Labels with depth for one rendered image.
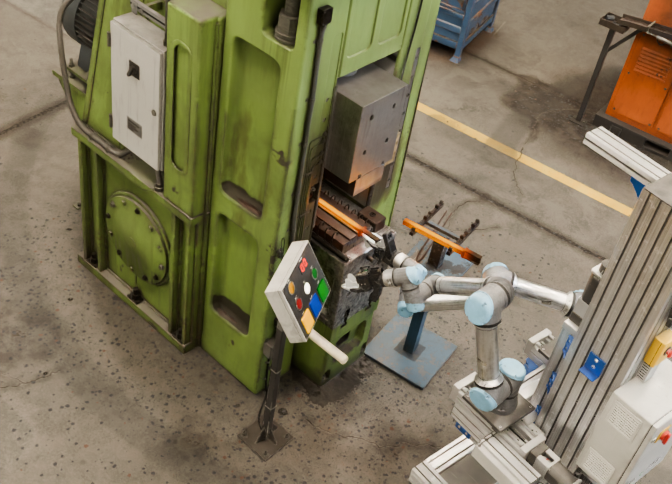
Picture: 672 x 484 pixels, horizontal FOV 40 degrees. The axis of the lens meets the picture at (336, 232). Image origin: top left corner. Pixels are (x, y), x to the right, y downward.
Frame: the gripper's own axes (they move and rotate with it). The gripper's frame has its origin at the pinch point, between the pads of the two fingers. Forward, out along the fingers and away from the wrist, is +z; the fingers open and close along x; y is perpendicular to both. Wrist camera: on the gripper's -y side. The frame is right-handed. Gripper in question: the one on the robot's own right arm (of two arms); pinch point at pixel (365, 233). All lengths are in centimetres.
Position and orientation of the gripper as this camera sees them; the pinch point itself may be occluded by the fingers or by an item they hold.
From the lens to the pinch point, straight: 428.5
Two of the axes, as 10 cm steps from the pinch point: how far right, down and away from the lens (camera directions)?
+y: -1.3, 7.5, 6.5
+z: -7.3, -5.1, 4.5
